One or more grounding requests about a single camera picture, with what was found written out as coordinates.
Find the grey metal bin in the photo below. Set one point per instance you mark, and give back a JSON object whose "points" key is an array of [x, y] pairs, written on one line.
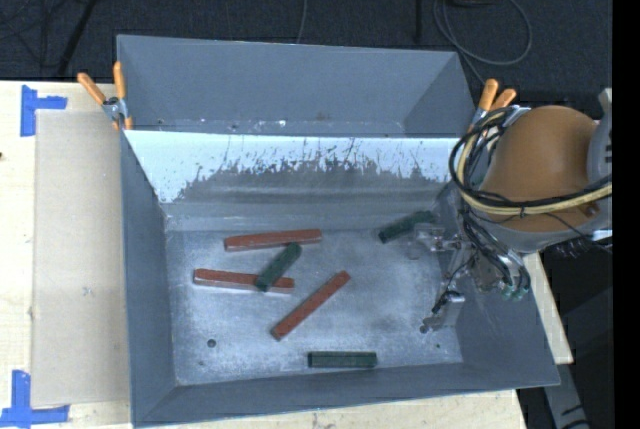
{"points": [[310, 317]]}

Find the pale flat board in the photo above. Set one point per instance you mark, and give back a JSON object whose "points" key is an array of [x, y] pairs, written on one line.
{"points": [[75, 257]]}

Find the dark green flat block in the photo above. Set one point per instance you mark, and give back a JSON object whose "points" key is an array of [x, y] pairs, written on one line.
{"points": [[279, 266], [406, 226], [342, 359]]}

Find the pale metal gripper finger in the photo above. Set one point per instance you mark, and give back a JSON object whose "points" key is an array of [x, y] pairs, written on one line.
{"points": [[448, 312], [434, 239]]}

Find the red-brown flat block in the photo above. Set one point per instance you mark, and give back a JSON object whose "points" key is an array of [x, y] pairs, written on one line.
{"points": [[311, 305], [272, 240], [225, 278]]}

